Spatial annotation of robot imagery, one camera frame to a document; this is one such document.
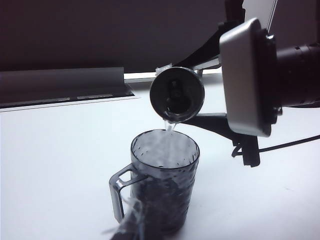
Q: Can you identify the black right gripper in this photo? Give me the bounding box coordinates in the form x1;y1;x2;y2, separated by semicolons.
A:
184;112;261;168

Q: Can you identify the long black cable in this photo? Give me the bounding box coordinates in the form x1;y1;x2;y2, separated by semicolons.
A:
258;135;320;153

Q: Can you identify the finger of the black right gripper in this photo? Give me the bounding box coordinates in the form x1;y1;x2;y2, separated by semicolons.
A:
155;23;225;76

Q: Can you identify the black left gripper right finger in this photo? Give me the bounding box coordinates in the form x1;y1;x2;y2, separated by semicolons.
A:
138;199;148;240

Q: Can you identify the silver slim metal can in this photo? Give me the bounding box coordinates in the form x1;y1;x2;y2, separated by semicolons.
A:
149;65;206;124

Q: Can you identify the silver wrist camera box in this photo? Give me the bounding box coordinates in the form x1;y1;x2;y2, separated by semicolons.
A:
219;17;279;138

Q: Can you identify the grey desk cable flap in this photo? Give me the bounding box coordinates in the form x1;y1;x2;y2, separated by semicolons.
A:
0;66;136;110

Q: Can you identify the dark textured glass mug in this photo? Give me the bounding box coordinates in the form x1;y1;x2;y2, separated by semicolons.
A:
108;128;201;236

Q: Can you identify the dark grey desk divider panel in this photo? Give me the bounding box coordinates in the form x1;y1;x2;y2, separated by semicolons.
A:
273;0;320;50
0;0;226;74

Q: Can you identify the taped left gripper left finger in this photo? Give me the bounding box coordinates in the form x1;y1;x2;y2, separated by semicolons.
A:
103;196;141;240

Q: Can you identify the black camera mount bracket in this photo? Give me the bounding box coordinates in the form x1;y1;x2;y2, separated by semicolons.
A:
260;28;284;125

